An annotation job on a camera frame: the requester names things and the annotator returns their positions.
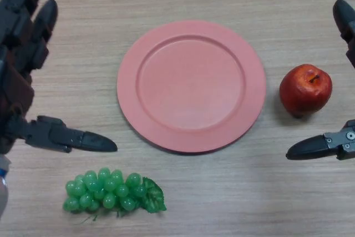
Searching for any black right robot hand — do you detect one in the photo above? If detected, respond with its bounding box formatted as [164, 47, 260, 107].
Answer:
[285, 0, 355, 162]

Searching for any green grape bunch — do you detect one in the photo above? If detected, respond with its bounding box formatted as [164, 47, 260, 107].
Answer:
[62, 167, 168, 223]

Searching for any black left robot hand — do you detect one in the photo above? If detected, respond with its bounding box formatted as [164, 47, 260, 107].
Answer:
[0, 0, 118, 155]

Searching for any pink round plate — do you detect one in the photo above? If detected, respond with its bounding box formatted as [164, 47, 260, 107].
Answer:
[116, 20, 267, 155]

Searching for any red apple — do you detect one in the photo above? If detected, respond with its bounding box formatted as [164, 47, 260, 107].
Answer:
[279, 64, 333, 119]

